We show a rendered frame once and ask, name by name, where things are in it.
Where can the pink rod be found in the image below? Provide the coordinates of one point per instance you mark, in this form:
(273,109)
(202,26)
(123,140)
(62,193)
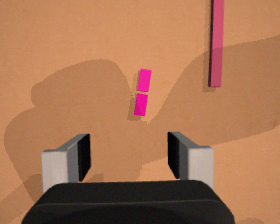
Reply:
(216,43)

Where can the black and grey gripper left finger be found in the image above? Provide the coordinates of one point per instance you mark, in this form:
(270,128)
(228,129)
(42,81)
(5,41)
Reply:
(68,163)

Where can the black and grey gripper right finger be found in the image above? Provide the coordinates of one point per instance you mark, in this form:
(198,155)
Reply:
(189,161)

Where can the magenta block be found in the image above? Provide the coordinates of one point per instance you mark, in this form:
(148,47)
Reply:
(140,106)
(144,80)

